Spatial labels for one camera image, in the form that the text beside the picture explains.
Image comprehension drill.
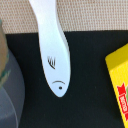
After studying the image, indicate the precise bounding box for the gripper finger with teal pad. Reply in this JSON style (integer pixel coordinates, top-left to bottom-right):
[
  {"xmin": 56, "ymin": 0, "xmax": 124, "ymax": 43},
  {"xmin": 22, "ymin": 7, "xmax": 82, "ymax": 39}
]
[{"xmin": 0, "ymin": 19, "xmax": 10, "ymax": 88}]

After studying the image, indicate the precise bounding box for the white fish-shaped toy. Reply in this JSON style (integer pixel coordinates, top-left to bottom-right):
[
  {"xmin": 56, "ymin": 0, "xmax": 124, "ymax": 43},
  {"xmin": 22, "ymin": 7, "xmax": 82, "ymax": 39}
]
[{"xmin": 29, "ymin": 0, "xmax": 71, "ymax": 97}]

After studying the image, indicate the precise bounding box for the yellow box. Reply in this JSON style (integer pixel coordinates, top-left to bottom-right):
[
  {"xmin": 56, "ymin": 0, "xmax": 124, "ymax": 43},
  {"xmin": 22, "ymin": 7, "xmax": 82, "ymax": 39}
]
[{"xmin": 105, "ymin": 43, "xmax": 128, "ymax": 122}]

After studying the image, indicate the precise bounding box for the grey round bowl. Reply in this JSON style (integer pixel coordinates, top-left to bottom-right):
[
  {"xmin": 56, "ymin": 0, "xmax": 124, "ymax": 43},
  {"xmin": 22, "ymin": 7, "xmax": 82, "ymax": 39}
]
[{"xmin": 0, "ymin": 52, "xmax": 25, "ymax": 128}]

